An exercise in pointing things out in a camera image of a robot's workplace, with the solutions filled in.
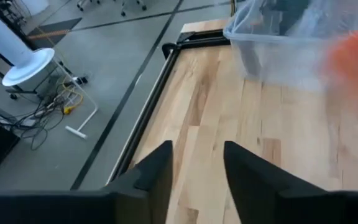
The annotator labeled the clear plastic storage box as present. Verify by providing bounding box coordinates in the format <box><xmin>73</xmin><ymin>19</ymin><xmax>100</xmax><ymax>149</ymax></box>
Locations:
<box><xmin>223</xmin><ymin>0</ymin><xmax>358</xmax><ymax>93</ymax></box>

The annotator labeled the dark floor mat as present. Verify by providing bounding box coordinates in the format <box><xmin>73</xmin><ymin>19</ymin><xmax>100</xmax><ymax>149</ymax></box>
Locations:
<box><xmin>26</xmin><ymin>17</ymin><xmax>83</xmax><ymax>49</ymax></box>

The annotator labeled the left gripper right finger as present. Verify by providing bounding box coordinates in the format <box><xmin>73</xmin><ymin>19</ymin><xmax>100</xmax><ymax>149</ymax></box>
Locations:
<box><xmin>223</xmin><ymin>140</ymin><xmax>358</xmax><ymax>224</ymax></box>

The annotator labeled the orange elastic bandage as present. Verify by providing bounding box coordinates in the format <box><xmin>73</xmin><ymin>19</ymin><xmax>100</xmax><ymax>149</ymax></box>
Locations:
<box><xmin>324</xmin><ymin>27</ymin><xmax>358</xmax><ymax>103</ymax></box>

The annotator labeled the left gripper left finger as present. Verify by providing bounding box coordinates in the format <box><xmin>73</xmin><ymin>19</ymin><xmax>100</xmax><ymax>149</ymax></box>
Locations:
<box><xmin>0</xmin><ymin>140</ymin><xmax>173</xmax><ymax>224</ymax></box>

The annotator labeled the white cylindrical column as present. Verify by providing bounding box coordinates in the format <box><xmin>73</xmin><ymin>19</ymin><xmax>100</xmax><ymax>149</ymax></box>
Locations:
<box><xmin>0</xmin><ymin>1</ymin><xmax>56</xmax><ymax>87</ymax></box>

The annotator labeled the tangle of floor cables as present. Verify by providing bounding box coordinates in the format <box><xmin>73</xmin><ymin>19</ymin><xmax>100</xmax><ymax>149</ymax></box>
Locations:
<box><xmin>9</xmin><ymin>74</ymin><xmax>90</xmax><ymax>152</ymax></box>

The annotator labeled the white T-shaped pipe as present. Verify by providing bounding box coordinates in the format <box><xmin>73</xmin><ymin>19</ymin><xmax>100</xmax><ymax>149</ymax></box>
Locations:
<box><xmin>53</xmin><ymin>58</ymin><xmax>99</xmax><ymax>140</ymax></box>

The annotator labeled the office chair caster base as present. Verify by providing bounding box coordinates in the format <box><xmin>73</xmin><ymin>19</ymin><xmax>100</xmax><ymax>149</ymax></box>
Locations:
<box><xmin>76</xmin><ymin>0</ymin><xmax>148</xmax><ymax>17</ymax></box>

